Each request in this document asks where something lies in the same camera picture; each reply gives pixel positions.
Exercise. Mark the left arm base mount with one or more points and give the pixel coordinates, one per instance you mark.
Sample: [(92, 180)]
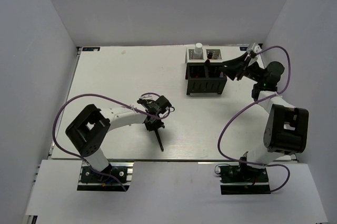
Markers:
[(91, 181)]

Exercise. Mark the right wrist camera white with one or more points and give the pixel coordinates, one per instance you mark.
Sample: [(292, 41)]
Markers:
[(253, 50)]

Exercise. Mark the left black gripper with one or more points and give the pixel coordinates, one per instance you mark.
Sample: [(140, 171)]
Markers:
[(156, 125)]

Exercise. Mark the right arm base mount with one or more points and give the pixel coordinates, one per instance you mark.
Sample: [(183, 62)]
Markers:
[(242, 180)]

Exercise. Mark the black makeup organizer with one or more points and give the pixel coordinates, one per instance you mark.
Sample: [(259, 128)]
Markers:
[(207, 82)]

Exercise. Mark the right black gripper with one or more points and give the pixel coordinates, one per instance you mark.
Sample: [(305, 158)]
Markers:
[(236, 66)]

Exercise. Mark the black powder brush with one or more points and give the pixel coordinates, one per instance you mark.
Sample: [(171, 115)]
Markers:
[(159, 140)]

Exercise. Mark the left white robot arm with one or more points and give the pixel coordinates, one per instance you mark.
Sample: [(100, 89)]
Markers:
[(88, 130)]

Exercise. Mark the white bottle blue liquid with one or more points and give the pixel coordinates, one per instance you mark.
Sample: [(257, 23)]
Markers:
[(198, 51)]

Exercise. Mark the thin black makeup brush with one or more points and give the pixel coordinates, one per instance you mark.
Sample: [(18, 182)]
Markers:
[(208, 65)]

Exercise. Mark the blue label sticker left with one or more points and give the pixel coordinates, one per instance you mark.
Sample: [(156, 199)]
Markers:
[(91, 49)]

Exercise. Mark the small foundation bottle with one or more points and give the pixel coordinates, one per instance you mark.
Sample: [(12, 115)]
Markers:
[(209, 56)]

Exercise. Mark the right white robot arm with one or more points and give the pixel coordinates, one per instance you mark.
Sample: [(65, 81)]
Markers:
[(287, 126)]

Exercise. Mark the white makeup organizer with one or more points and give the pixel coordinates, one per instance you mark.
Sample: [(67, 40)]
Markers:
[(214, 55)]

